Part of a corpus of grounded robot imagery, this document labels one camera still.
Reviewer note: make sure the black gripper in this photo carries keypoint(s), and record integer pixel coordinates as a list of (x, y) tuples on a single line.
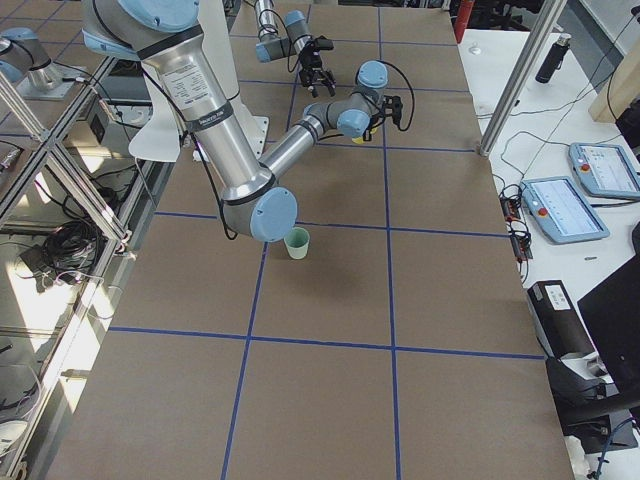
[(311, 63), (370, 131)]

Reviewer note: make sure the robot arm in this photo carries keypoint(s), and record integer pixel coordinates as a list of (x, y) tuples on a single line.
[(166, 36), (290, 38)]

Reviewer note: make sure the green cup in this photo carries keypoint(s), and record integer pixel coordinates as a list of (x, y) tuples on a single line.
[(297, 243)]

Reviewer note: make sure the black water bottle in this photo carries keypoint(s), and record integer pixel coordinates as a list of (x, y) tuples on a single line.
[(554, 58)]

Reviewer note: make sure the near teach pendant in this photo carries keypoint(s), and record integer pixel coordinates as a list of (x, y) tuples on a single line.
[(561, 211)]

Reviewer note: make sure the teach pendant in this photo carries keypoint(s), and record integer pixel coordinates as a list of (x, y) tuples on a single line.
[(561, 211), (604, 170)]

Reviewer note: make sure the brown paper table mat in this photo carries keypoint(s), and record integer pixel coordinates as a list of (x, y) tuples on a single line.
[(401, 347)]

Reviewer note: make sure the far teach pendant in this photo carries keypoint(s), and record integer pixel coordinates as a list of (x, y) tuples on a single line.
[(604, 170)]

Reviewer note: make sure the black box with label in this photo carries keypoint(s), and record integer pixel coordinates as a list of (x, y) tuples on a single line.
[(558, 326)]

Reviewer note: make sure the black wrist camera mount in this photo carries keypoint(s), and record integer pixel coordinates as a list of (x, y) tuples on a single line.
[(321, 43)]

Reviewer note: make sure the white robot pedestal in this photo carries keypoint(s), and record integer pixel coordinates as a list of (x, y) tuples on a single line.
[(159, 139)]

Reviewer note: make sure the aluminium frame post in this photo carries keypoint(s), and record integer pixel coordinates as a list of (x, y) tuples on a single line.
[(531, 50)]

